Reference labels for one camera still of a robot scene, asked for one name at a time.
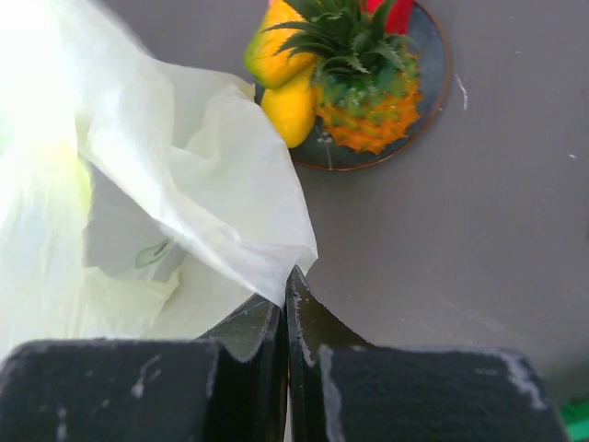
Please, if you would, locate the toy pineapple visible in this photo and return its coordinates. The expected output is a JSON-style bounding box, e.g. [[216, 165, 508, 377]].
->
[[266, 1, 422, 155]]

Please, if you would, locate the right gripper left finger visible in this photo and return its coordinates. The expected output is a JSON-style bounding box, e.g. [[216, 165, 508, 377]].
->
[[1, 296, 283, 441]]

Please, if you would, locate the blue ceramic plate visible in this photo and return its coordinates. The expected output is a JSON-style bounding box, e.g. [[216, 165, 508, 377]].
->
[[243, 1, 450, 170]]

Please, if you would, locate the red bell pepper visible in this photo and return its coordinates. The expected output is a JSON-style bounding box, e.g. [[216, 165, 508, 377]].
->
[[365, 0, 414, 35]]

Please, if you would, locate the green plastic bin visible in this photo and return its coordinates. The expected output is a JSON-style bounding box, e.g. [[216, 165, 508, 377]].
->
[[560, 400, 589, 442]]

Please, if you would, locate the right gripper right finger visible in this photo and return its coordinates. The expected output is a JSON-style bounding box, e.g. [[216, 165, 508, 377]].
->
[[285, 269, 568, 441]]

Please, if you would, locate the pale green plastic bag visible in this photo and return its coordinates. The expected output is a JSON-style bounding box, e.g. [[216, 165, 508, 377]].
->
[[1, 1, 318, 354]]

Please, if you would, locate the yellow mango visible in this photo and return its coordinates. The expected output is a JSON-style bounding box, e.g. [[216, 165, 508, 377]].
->
[[260, 67, 317, 149]]

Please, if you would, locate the green yellow papaya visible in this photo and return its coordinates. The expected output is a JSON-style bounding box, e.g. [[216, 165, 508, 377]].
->
[[243, 1, 317, 89]]

